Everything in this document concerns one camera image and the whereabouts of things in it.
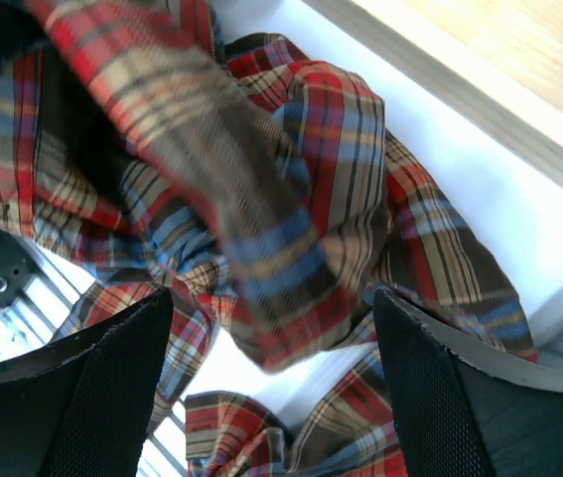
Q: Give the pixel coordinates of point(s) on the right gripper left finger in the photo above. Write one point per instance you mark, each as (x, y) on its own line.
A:
(81, 405)

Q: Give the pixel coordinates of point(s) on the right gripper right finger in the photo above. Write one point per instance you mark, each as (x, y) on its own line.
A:
(462, 407)

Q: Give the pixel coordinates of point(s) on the red brown plaid shirt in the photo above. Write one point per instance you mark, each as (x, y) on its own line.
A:
(263, 188)

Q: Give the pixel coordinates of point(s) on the aluminium mounting rail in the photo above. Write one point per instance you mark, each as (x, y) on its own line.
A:
(32, 320)

